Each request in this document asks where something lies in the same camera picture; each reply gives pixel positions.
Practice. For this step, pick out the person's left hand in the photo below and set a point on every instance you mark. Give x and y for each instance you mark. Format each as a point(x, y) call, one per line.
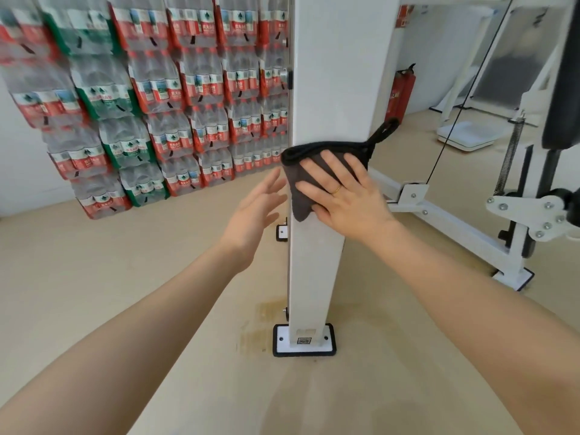
point(249, 226)

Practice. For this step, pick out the person's right forearm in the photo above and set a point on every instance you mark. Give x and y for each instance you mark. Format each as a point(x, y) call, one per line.
point(476, 312)

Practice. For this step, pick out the metal coil spring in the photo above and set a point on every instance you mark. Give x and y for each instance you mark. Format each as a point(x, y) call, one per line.
point(509, 154)

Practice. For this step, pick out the red wall sign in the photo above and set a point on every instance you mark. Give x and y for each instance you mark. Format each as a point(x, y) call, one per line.
point(403, 15)

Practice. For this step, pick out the person's left forearm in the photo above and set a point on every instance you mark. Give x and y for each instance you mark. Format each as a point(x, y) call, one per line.
point(127, 348)

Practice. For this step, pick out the stack of water bottle packs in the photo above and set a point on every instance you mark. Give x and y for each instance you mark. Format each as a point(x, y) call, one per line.
point(149, 86)

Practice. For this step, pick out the dark grey cleaning cloth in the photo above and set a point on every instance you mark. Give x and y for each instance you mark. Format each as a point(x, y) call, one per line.
point(299, 176)

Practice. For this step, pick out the white flat floor platform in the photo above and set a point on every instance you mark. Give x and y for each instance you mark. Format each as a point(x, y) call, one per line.
point(466, 135)

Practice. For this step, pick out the red fire extinguisher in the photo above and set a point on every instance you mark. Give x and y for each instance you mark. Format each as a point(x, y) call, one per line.
point(403, 95)

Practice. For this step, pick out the person's right hand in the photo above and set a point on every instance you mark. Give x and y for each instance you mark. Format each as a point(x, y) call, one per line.
point(353, 208)

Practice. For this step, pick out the white gym machine frame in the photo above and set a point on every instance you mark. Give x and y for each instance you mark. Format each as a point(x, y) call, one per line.
point(317, 63)

